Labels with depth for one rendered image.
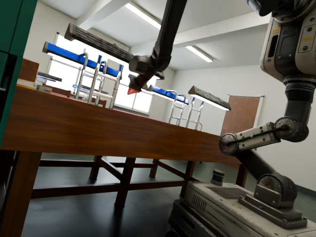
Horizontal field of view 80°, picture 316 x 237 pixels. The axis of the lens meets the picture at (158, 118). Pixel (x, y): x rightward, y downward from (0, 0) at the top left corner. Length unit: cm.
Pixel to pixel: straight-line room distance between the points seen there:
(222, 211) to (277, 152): 461
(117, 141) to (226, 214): 57
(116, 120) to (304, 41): 81
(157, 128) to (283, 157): 476
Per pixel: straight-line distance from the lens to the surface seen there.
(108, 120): 75
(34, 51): 611
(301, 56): 97
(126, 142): 81
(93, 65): 164
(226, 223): 97
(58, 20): 639
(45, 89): 70
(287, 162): 545
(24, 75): 79
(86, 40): 103
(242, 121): 587
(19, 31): 64
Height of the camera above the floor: 76
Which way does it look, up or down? 1 degrees up
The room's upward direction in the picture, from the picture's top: 14 degrees clockwise
